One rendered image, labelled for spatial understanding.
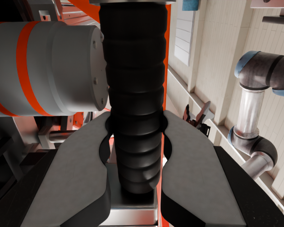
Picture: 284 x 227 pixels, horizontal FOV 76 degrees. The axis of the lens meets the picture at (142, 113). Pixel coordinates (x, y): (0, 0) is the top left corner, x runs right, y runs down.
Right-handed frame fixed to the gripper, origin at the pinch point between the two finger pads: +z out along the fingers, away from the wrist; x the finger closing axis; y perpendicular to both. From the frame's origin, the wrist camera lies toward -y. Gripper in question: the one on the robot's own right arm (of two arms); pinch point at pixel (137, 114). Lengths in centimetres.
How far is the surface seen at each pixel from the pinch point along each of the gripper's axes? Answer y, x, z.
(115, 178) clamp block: 6.9, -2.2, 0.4
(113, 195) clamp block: 6.9, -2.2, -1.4
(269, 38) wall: 58, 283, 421
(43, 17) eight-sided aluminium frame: -4.7, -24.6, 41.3
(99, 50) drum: -1.0, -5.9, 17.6
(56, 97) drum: 3.4, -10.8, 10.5
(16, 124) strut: 10.1, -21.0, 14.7
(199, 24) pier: 54, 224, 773
